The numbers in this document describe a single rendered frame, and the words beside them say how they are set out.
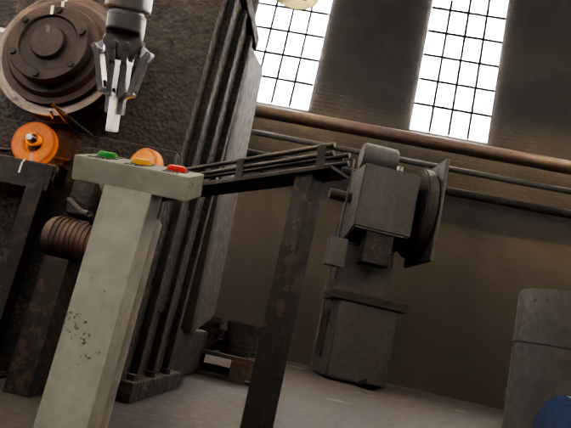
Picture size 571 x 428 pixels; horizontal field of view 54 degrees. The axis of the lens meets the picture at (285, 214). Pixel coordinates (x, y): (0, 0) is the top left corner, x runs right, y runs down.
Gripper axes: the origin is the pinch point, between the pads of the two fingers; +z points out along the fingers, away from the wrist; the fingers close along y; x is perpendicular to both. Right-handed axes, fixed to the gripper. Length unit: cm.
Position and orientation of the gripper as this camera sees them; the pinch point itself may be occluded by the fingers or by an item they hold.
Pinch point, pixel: (114, 114)
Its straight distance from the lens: 122.7
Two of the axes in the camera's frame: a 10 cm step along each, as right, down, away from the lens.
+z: -1.8, 9.7, 1.4
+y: -9.8, -1.9, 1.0
